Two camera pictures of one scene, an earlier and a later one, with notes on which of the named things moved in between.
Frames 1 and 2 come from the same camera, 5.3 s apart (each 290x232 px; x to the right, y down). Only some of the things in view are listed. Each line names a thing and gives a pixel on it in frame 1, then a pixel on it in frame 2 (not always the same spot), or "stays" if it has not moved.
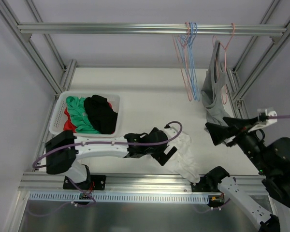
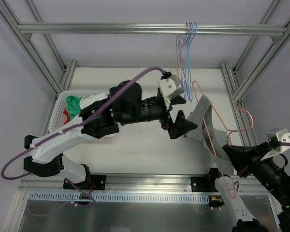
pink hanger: (224, 89) → (208, 134)
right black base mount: (207, 183) stays
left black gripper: (163, 154) → (167, 116)
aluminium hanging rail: (150, 28) stays
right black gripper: (233, 135) → (253, 162)
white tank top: (182, 161) → (87, 100)
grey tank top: (212, 88) → (201, 124)
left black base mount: (93, 182) stays
